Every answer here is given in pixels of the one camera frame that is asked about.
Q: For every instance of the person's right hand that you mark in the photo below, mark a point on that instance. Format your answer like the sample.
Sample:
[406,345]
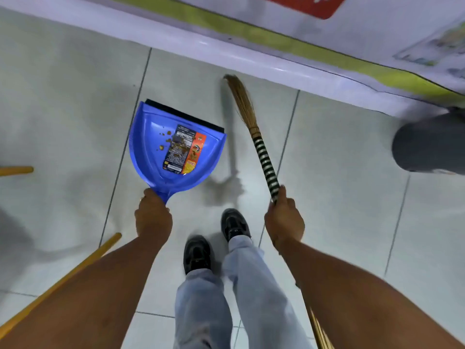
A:
[285,223]

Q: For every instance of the person's left hand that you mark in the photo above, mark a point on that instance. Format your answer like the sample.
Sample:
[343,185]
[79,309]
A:
[153,219]

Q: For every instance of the person's right thumb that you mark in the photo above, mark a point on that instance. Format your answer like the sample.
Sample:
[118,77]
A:
[282,196]

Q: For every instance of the person's left fingers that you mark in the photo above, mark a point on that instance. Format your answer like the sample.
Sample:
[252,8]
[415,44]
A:
[150,199]

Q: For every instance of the blue plastic dustpan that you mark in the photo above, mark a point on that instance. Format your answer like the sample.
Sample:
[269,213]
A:
[150,148]

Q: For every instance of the person's right forearm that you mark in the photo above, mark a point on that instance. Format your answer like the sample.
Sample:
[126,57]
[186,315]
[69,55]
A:
[356,301]

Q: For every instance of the person's left forearm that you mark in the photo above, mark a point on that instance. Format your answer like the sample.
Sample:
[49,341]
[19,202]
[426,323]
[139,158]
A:
[90,298]

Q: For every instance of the person's right black shoe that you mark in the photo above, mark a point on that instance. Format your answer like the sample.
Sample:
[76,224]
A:
[233,223]

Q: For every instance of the person's black shoe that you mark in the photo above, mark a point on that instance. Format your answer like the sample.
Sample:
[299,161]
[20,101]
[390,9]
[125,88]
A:
[233,223]
[197,252]

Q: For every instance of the brown dirt crumbs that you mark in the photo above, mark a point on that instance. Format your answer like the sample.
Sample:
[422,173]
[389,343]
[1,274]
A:
[168,140]

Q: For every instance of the person's left black shoe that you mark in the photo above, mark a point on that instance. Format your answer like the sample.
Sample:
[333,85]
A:
[197,252]

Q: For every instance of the yellow wooden stick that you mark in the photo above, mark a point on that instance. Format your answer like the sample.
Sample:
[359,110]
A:
[83,263]
[14,171]

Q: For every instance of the light blue jeans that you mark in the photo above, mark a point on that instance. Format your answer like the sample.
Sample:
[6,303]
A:
[250,287]

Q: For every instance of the grey round container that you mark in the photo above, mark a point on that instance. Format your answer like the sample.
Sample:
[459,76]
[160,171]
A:
[432,145]

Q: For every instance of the white banner with green stripe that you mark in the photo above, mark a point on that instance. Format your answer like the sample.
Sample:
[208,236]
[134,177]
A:
[218,45]

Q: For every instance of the red sign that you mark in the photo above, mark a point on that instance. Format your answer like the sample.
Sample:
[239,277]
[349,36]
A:
[308,5]

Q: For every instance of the colourful printed poster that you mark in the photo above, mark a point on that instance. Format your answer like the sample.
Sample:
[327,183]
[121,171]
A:
[436,47]

